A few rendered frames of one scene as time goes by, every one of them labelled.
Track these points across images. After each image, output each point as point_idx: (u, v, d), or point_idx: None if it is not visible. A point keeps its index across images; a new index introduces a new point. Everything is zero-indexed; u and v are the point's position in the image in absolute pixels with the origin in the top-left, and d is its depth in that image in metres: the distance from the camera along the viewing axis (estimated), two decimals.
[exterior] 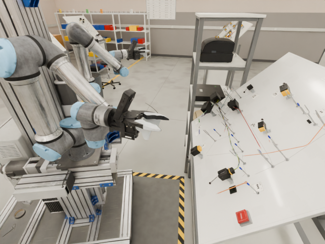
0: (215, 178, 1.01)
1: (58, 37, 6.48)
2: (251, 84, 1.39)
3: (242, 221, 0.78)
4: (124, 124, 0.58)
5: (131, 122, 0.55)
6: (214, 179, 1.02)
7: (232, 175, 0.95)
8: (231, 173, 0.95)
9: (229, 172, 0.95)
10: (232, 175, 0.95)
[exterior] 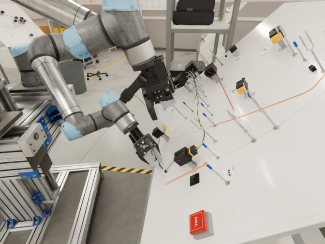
0: (172, 163, 0.68)
1: (45, 27, 6.14)
2: (234, 44, 1.05)
3: (196, 232, 0.45)
4: None
5: None
6: (170, 164, 0.68)
7: (194, 157, 0.62)
8: (192, 153, 0.61)
9: (188, 153, 0.62)
10: (193, 156, 0.62)
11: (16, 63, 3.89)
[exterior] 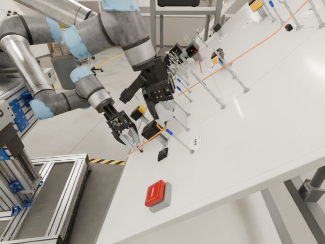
0: (144, 140, 0.62)
1: None
2: (218, 23, 1.00)
3: (151, 202, 0.39)
4: None
5: None
6: (143, 142, 0.63)
7: (162, 130, 0.57)
8: (160, 126, 0.56)
9: (156, 125, 0.57)
10: (161, 129, 0.57)
11: None
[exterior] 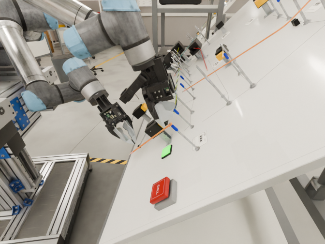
0: (144, 136, 0.61)
1: None
2: (221, 20, 0.99)
3: (156, 200, 0.38)
4: None
5: None
6: (143, 138, 0.62)
7: (163, 128, 0.56)
8: None
9: (158, 124, 0.56)
10: (163, 128, 0.56)
11: None
